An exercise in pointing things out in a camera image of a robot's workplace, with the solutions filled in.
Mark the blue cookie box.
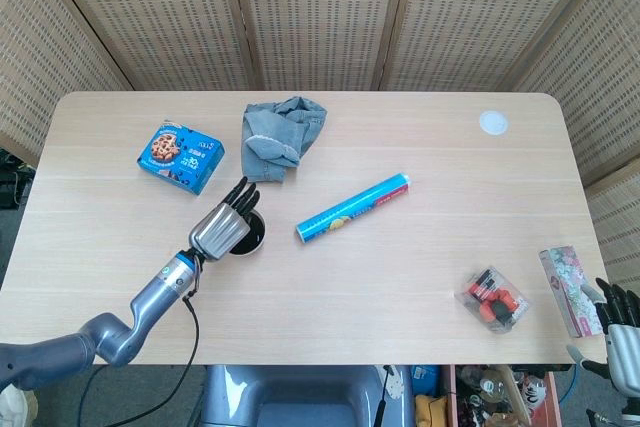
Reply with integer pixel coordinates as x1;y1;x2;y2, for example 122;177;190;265
136;119;226;197

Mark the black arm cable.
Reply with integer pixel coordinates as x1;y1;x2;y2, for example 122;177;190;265
76;295;202;427

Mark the blue plastic container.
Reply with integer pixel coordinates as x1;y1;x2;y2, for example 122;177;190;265
411;364;442;396

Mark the pink floral carton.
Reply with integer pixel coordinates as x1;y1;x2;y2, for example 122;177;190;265
537;245;602;340

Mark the red crate of clutter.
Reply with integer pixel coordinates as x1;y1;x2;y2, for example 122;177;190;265
441;364;562;427

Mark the crumpled blue denim cloth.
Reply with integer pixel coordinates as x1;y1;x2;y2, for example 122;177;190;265
241;94;330;186

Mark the blue food wrap roll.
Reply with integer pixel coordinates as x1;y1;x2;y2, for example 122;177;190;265
294;172;413;245

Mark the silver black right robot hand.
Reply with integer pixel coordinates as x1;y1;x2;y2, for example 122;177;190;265
565;276;640;394

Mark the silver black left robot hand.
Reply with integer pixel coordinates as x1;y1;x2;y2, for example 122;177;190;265
187;176;263;263

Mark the white round table grommet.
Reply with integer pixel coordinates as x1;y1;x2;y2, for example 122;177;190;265
478;109;511;137

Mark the woven bamboo folding screen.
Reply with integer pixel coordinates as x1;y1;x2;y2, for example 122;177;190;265
0;0;640;293

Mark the yellow cloth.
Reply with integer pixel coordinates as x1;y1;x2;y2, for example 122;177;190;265
414;393;450;427

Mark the grey-blue robot torso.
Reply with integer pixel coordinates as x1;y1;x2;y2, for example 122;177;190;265
199;364;416;427

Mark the bag of red batteries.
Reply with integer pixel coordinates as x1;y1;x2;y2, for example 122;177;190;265
454;266;532;335

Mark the cup of black coffee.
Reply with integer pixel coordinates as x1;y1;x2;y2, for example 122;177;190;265
228;213;268;257

